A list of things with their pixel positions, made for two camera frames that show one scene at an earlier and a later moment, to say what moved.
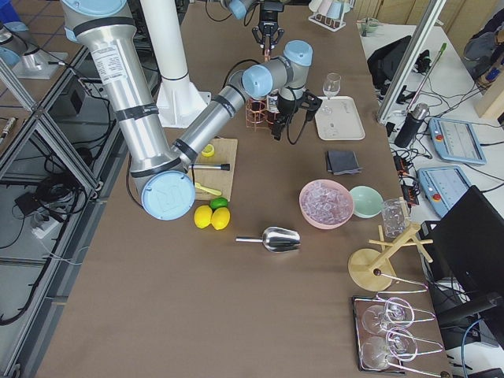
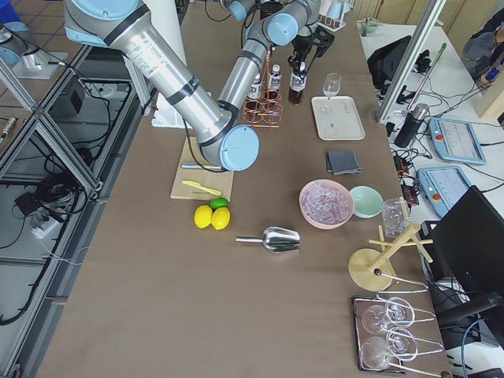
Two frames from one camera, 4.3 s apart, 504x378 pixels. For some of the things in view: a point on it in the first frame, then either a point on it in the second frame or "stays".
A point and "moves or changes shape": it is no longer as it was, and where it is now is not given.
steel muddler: x=224 y=167 stays
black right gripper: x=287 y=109 to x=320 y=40
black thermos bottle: x=412 y=125 stays
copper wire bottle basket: x=257 y=115 stays
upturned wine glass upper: x=397 y=313 stays
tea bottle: x=272 y=101 moves or changes shape
